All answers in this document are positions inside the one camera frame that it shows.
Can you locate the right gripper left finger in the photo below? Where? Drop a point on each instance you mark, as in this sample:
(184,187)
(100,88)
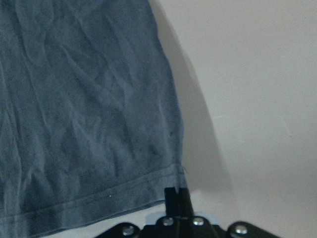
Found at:
(166,226)

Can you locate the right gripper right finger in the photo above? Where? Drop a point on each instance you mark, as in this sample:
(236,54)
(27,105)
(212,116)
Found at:
(191,225)

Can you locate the black t-shirt with logo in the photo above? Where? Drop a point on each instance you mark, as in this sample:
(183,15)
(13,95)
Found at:
(90,126)

